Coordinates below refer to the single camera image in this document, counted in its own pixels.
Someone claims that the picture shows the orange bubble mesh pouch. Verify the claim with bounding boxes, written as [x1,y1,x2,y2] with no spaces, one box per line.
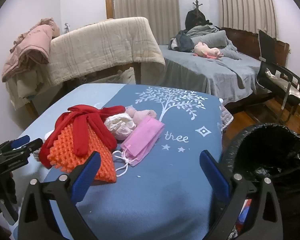
[47,124,116,183]

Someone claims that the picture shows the red knit gloves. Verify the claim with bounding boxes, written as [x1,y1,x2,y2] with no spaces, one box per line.
[39,105,126,168]

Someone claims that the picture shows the white tissue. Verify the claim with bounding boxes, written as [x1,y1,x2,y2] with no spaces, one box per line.
[104,113,136,141]

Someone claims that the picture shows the pink face masks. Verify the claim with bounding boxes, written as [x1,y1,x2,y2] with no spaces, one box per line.
[112,116,165,178]

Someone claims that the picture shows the pink sock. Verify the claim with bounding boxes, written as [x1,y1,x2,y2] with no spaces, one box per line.
[126,106,157,126]

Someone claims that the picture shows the black bin with liner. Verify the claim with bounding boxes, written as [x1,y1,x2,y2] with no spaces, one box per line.
[211,124,300,239]

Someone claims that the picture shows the pink padded jacket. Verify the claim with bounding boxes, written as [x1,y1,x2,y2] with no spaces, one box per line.
[1,18,60,82]

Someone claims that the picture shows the blue tree-print table cloth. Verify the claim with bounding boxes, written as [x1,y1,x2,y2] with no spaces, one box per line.
[24,83,222,239]

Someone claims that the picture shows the grey quilted pad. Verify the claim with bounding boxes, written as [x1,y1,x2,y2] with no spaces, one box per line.
[221,105,234,132]

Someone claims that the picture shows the beige quilt over rack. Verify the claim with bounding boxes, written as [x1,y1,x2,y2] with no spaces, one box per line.
[44,17,165,87]

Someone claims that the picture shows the silver seat cushion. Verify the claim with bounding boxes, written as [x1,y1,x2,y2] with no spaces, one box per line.
[266,68,300,99]

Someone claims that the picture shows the black office chair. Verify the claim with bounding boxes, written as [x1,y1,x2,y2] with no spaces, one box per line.
[256,30,300,124]

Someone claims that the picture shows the bed with grey sheet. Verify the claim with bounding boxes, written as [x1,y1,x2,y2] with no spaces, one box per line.
[159,45,269,104]

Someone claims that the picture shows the wooden headboard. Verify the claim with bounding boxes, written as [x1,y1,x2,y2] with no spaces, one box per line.
[222,28,289,67]

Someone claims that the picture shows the pink plush toy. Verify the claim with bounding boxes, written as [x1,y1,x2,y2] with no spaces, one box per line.
[193,42,224,59]

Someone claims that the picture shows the grey duvet pile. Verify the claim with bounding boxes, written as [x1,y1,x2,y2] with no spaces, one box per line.
[186,25,241,60]

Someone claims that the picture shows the dark grey garment on bed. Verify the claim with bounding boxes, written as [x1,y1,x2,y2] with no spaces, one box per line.
[168,30,194,53]

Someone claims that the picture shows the left beige curtain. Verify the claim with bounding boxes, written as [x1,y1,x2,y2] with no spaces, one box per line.
[114,0,181,45]

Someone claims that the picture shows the beige curtain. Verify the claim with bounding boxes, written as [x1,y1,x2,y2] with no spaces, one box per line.
[114,0,181,45]
[219,0,277,38]

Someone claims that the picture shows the coat stand with black coat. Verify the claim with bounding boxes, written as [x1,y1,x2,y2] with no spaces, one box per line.
[185,0,212,30]

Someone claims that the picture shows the right beige curtain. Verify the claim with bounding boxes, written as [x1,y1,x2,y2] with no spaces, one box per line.
[219,0,277,38]

